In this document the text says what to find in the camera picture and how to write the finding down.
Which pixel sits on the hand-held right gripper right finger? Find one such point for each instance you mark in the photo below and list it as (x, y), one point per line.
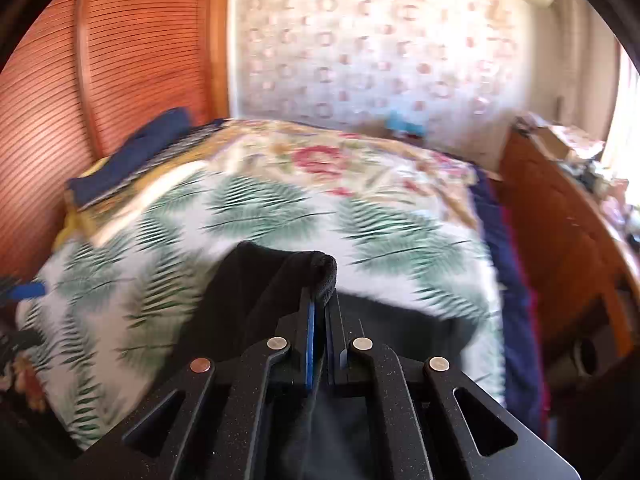
(334, 345)

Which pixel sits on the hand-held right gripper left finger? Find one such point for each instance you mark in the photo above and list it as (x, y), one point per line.
(309, 345)

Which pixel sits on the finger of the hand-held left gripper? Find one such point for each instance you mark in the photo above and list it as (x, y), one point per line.
(25, 291)

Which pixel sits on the black printed T-shirt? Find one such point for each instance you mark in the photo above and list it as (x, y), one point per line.
(250, 285)

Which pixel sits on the yellow patterned cloth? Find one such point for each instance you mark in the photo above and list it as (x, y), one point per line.
(80, 222)

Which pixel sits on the leaf print bed sheet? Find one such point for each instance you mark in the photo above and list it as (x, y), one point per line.
(400, 240)

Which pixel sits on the folded navy cloth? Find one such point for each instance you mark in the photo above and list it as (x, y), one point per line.
(135, 155)

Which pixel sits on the floral bed blanket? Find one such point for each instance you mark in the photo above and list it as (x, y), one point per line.
(320, 160)

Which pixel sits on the navy blanket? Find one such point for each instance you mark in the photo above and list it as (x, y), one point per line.
(515, 285)

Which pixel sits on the dark patterned cloth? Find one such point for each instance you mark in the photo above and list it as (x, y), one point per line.
(175, 147)

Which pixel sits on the teal packet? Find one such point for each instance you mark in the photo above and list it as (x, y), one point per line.
(406, 124)

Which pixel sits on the wooden headboard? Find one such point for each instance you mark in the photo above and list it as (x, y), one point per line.
(125, 60)

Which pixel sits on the wooden cabinet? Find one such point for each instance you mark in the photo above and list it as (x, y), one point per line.
(560, 220)

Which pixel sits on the circle pattern curtain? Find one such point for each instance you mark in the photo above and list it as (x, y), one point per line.
(375, 60)

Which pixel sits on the cardboard box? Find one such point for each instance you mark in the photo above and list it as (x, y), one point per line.
(557, 141)

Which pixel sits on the bright window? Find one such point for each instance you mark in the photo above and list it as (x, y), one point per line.
(625, 110)

